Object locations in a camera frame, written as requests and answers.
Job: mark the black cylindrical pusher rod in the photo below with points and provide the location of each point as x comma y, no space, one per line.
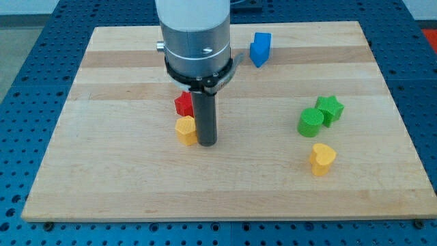
204,109

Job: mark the yellow hexagon block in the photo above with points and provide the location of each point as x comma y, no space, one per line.
186,130

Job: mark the grey and white robot arm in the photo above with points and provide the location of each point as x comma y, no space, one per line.
196,43

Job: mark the red star block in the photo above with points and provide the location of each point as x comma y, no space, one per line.
183,104

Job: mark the green star block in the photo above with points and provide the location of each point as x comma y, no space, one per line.
330,107

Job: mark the blue arrow block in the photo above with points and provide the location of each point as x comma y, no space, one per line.
260,48

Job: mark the wooden board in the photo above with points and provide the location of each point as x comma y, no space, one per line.
114,155

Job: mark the green cylinder block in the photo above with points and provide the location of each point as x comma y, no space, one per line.
310,122

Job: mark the yellow heart block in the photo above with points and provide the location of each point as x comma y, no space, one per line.
321,159

